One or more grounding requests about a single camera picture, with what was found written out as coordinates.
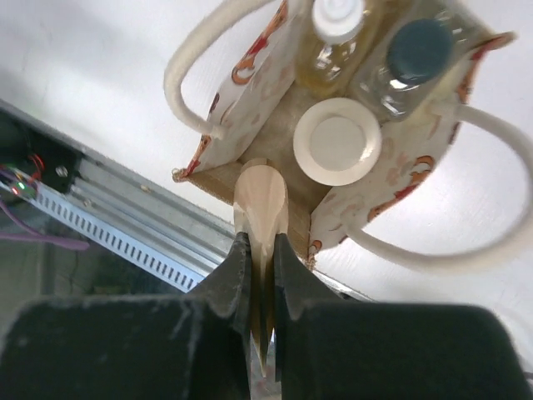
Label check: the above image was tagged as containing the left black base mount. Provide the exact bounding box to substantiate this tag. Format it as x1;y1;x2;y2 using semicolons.
1;110;82;194

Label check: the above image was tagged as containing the aluminium mounting rail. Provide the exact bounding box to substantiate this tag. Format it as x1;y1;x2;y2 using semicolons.
0;97;376;301

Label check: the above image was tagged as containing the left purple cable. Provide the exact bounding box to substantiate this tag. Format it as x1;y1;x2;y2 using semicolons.
0;199;91;252

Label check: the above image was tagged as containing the white round cap bottle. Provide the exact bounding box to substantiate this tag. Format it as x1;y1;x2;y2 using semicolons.
293;97;382;187

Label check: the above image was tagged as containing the slotted cable duct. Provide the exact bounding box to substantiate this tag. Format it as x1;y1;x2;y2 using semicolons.
29;187;204;293

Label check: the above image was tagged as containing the small circuit board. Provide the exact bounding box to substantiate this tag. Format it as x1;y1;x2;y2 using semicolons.
1;165;41;200

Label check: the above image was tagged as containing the clear square bottle rear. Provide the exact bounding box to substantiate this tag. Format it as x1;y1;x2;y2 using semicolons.
347;1;486;123

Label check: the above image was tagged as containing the yellow liquid bottle white cap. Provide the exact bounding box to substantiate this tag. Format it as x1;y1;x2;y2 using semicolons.
295;0;384;99

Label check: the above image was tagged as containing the beige squeeze tube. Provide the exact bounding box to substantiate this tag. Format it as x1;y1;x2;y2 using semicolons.
233;158;288;376

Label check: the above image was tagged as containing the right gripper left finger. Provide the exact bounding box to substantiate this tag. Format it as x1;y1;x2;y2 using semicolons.
1;232;252;399

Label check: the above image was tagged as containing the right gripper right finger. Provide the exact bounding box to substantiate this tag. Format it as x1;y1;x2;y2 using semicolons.
273;234;532;399

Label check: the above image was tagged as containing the burlap canvas tote bag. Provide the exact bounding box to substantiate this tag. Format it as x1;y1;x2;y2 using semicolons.
163;1;532;279

